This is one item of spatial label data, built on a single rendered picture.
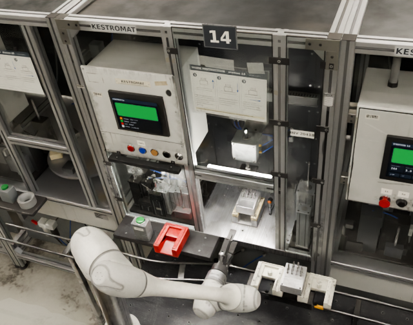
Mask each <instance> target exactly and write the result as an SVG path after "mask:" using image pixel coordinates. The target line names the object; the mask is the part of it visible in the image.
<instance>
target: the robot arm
mask: <svg viewBox="0 0 413 325"><path fill-rule="evenodd" d="M236 232H237V230H233V229H230V231H229V233H228V236H227V237H225V240H224V242H223V245H222V247H221V250H220V252H219V254H218V255H219V256H220V257H219V259H218V262H217V263H215V264H213V266H212V268H211V270H209V271H208V273H207V275H206V278H205V279H204V282H203V283H202V285H200V284H191V283H186V282H178V281H169V280H164V279H160V278H157V277H155V276H153V275H151V274H149V273H147V272H145V271H143V270H141V269H139V268H136V267H134V266H133V265H132V263H131V262H130V261H129V260H128V259H127V258H126V257H125V256H124V255H123V254H122V253H121V251H120V250H119V248H118V247H117V245H116V244H115V242H114V241H113V240H112V239H111V238H110V237H109V236H108V235H107V234H106V233H105V232H104V231H102V230H100V229H98V228H95V227H92V226H85V227H82V228H80V229H78V230H77V231H76V232H75V233H74V234H73V236H72V238H71V240H70V248H71V252H72V255H73V256H74V258H75V261H76V263H77V265H78V266H79V268H80V270H81V271H82V273H83V275H84V276H85V278H86V279H88V280H89V281H91V283H92V286H93V289H94V291H95V294H96V297H97V299H98V302H99V305H100V307H101V310H102V312H103V315H104V318H105V320H106V323H105V325H140V323H139V321H138V319H137V318H136V317H135V316H134V315H132V314H130V312H129V310H128V306H127V304H126V300H125V298H138V297H148V296H159V297H173V298H180V299H194V304H193V311H194V313H195V314H196V315H197V316H198V317H199V318H201V319H205V320H207V319H209V318H211V317H212V316H213V315H214V314H215V312H218V311H221V310H225V311H229V312H235V313H248V312H251V311H254V310H256V309H257V308H258V307H259V305H260V303H261V295H260V292H259V291H258V290H257V289H256V288H255V287H252V286H249V285H244V284H226V285H225V282H226V281H227V273H228V267H229V266H230V263H231V262H232V259H233V258H232V256H233V254H234V251H235V248H236V246H237V242H235V241H233V239H234V236H235V234H236Z"/></svg>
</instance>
